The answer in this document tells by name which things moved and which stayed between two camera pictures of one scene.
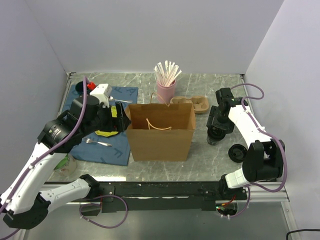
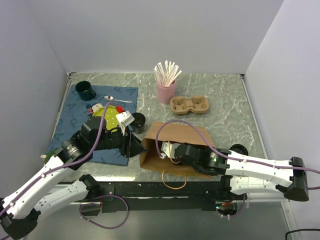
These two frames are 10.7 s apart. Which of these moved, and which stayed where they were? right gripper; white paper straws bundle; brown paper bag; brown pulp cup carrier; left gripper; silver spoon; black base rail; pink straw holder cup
Moved: brown paper bag; right gripper; left gripper
Stayed: brown pulp cup carrier; black base rail; pink straw holder cup; silver spoon; white paper straws bundle
